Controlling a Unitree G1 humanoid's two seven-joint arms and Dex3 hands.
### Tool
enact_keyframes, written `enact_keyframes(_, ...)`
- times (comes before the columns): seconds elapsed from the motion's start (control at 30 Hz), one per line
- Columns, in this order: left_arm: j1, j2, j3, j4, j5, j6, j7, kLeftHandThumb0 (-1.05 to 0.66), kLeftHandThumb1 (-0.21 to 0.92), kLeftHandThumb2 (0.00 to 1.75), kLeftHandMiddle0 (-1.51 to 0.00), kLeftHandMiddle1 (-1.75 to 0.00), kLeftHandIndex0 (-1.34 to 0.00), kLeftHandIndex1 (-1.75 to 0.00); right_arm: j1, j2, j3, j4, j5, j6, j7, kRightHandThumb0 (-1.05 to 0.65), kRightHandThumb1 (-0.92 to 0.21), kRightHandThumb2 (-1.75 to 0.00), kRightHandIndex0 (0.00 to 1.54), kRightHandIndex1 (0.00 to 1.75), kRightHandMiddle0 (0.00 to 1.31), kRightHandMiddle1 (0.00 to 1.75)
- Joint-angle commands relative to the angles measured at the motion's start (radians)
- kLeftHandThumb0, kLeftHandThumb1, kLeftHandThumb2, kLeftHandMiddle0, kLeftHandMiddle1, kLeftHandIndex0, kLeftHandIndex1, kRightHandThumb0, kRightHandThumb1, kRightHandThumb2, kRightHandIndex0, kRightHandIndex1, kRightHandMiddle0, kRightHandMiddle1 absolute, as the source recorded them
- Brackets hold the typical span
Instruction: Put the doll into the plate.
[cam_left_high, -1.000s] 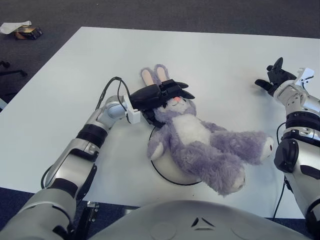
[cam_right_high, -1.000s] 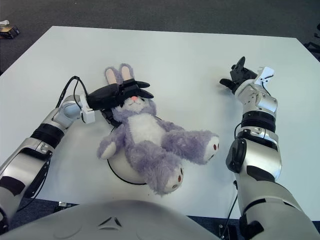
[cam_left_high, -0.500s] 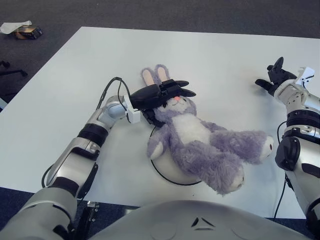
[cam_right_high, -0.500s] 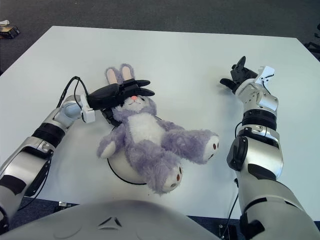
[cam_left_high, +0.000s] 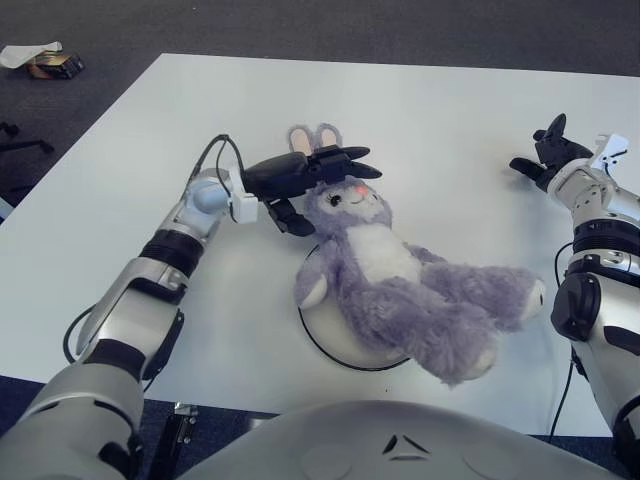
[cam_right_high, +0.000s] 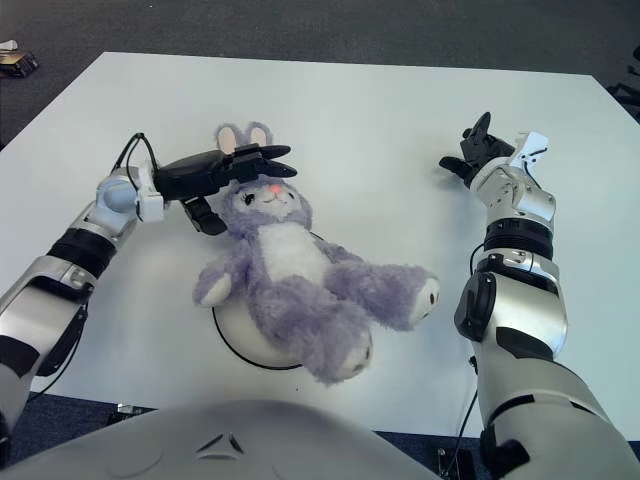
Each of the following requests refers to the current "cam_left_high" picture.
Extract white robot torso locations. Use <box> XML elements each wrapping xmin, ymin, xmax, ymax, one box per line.
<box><xmin>179</xmin><ymin>399</ymin><xmax>626</xmax><ymax>480</ymax></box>

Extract brown box on floor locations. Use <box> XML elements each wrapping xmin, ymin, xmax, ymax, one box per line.
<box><xmin>27</xmin><ymin>49</ymin><xmax>86</xmax><ymax>80</ymax></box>

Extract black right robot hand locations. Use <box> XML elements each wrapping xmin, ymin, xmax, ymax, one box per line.
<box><xmin>508</xmin><ymin>112</ymin><xmax>594</xmax><ymax>194</ymax></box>

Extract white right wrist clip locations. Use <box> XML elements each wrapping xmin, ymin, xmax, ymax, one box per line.
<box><xmin>587</xmin><ymin>132</ymin><xmax>630</xmax><ymax>174</ymax></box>

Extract white plate with black rim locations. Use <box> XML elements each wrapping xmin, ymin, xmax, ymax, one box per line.
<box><xmin>297</xmin><ymin>242</ymin><xmax>414</xmax><ymax>372</ymax></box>

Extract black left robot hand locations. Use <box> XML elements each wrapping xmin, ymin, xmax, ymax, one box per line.
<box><xmin>242</xmin><ymin>143</ymin><xmax>385</xmax><ymax>237</ymax></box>

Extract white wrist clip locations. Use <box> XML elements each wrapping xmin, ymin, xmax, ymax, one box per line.
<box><xmin>227</xmin><ymin>167</ymin><xmax>260</xmax><ymax>225</ymax></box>
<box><xmin>587</xmin><ymin>132</ymin><xmax>630</xmax><ymax>174</ymax></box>

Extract black office chair base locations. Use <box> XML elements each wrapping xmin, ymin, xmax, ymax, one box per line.
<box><xmin>0</xmin><ymin>119</ymin><xmax>56</xmax><ymax>156</ymax></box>

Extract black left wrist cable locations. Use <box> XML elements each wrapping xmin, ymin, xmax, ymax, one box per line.
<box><xmin>62</xmin><ymin>133</ymin><xmax>249</xmax><ymax>394</ymax></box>

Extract white crumpled paper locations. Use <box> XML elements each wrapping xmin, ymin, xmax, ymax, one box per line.
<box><xmin>0</xmin><ymin>39</ymin><xmax>65</xmax><ymax>69</ymax></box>

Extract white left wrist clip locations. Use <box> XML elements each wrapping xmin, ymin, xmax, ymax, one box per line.
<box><xmin>227</xmin><ymin>167</ymin><xmax>260</xmax><ymax>225</ymax></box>

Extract metal table clamp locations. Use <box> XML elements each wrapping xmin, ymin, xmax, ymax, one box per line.
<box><xmin>159</xmin><ymin>401</ymin><xmax>199</xmax><ymax>451</ymax></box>

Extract purple plush bunny doll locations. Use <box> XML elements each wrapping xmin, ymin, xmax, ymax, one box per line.
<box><xmin>286</xmin><ymin>122</ymin><xmax>547</xmax><ymax>387</ymax></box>

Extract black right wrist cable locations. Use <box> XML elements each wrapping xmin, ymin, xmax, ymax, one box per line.
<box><xmin>547</xmin><ymin>164</ymin><xmax>621</xmax><ymax>441</ymax></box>

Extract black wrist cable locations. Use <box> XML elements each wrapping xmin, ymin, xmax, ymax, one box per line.
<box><xmin>547</xmin><ymin>164</ymin><xmax>621</xmax><ymax>441</ymax></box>
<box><xmin>62</xmin><ymin>133</ymin><xmax>249</xmax><ymax>394</ymax></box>

